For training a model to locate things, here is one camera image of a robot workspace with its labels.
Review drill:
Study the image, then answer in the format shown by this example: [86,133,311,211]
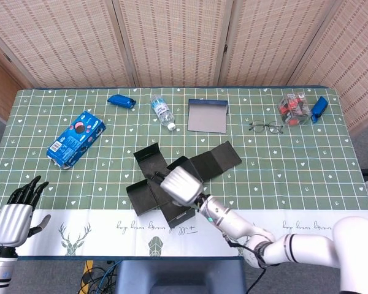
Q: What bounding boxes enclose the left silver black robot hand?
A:
[0,175,52,248]

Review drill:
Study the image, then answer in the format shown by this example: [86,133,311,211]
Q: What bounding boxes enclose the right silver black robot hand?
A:
[150,165,205,209]

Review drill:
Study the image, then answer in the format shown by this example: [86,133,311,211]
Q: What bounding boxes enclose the black foldable paper box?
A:
[125,141,243,229]

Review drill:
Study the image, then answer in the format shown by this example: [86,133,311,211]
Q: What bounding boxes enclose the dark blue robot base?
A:
[115,259,247,294]

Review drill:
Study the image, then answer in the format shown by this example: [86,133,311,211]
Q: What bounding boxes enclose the blue cookie package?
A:
[47,110,107,170]

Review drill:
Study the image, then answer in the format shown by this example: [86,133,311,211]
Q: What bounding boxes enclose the clear jar with red items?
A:
[278,93,312,126]

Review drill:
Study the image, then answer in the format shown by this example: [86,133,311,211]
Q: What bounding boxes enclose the clear plastic water bottle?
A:
[150,94,177,131]

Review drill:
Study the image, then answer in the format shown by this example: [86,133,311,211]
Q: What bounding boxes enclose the green checked tablecloth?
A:
[0,86,368,258]

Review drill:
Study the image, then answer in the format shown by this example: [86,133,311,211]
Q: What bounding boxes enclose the blue foil snack packet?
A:
[310,96,329,124]
[107,94,137,109]

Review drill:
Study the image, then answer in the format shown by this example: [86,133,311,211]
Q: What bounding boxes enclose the woven bamboo screen panel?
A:
[289,0,368,132]
[219,0,346,87]
[112,0,234,88]
[0,0,134,89]

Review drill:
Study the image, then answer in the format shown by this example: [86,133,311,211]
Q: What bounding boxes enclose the black floor cable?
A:
[79,266,117,294]

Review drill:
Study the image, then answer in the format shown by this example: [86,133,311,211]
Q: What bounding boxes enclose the thin black frame eyeglasses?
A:
[248,120,285,135]

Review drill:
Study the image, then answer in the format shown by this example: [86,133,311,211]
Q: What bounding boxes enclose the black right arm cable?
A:
[222,232,268,294]

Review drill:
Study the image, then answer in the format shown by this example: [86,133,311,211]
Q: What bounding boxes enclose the blue floor cable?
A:
[96,260,119,294]

